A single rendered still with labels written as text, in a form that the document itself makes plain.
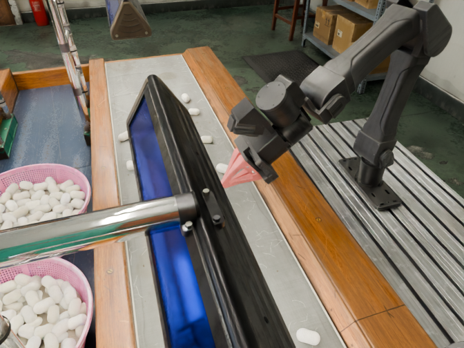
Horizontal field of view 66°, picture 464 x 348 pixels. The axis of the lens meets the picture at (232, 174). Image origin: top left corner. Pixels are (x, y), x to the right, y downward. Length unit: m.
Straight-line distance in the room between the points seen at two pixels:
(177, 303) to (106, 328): 0.37
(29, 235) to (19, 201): 0.67
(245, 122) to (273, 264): 0.26
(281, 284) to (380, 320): 0.16
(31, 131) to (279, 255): 0.90
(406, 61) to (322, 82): 0.22
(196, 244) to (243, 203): 0.56
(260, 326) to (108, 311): 0.44
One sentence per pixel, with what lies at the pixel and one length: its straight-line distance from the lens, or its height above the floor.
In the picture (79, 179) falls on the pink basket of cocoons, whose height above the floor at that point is 0.75.
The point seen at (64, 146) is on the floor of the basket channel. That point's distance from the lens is 1.18.
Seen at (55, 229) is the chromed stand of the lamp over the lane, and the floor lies 1.12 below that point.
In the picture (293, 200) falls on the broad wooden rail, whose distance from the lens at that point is 0.77.
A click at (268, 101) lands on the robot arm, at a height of 1.00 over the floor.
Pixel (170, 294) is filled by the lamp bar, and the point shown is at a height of 1.07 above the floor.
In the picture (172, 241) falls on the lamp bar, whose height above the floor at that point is 1.08.
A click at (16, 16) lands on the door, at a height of 0.09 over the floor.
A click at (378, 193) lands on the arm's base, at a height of 0.68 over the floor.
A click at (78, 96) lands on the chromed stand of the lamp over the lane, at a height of 0.83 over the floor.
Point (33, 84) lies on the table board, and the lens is 1.59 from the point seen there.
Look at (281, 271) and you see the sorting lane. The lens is 0.68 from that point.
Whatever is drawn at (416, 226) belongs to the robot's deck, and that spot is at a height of 0.67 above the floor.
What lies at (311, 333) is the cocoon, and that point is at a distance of 0.60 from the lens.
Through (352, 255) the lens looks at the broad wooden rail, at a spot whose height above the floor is 0.76.
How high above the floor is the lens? 1.29
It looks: 39 degrees down
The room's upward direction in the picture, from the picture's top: straight up
